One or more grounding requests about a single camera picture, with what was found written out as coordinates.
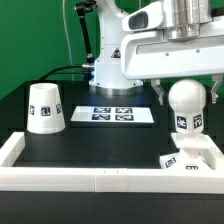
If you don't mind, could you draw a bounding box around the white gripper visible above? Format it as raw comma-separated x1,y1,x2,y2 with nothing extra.
121,9,224,104

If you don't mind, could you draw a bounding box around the white lamp bulb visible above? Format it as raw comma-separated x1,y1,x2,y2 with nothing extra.
168,79,206,135

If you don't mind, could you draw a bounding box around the white lamp base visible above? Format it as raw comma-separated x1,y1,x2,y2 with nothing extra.
159,133,213,171

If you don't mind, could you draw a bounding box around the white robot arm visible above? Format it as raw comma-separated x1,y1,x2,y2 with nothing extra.
89,0,224,99

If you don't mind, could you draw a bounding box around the white marker plate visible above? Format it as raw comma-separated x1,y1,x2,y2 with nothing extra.
71,106,154,124

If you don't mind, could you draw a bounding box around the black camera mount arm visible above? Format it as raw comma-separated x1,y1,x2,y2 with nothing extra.
74,0,96,64

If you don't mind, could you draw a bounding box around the black cable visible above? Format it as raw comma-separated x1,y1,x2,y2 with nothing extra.
38,64,98,82

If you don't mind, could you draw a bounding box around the grey cable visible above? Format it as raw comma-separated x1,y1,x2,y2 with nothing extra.
61,0,76,82

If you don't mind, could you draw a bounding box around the white U-shaped fence frame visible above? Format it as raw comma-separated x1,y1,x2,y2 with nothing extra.
0,132,224,194

